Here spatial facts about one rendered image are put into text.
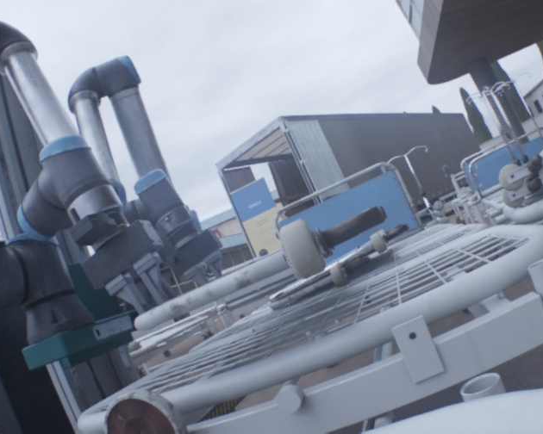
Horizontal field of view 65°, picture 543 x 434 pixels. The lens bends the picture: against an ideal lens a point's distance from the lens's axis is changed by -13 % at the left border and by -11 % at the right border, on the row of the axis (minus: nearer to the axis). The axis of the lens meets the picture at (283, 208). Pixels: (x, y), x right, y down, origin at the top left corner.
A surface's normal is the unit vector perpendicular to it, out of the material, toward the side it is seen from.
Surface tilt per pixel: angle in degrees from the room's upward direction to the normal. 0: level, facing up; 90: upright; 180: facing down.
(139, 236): 90
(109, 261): 90
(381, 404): 90
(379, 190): 90
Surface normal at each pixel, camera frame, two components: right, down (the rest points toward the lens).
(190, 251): -0.11, -0.07
